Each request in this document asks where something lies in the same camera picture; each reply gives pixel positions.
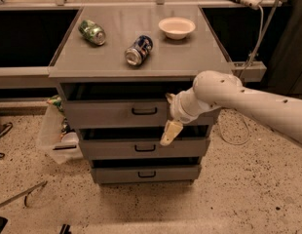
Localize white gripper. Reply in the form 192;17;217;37
160;89;218;146

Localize grey top drawer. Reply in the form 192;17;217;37
61;97;224;130

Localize grey drawer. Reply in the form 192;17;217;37
80;138;209;160
61;97;224;130
91;165;201;184

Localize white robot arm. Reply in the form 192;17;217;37
160;70;302;146

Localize grey bottom drawer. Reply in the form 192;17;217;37
91;165;201;184

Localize grey drawer cabinet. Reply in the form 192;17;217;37
50;4;231;170

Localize grey middle drawer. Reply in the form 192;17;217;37
80;138;209;160

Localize blue soda can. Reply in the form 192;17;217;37
125;35;153;66

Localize white bowl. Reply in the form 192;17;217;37
159;18;196;40

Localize green soda can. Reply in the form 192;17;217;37
78;19;106;46

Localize metal rod on floor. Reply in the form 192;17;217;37
0;180;48;209

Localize black object bottom edge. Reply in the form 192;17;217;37
59;224;71;234

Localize white cable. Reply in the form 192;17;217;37
217;3;266;146

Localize black cable on floor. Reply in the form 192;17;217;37
0;122;14;161

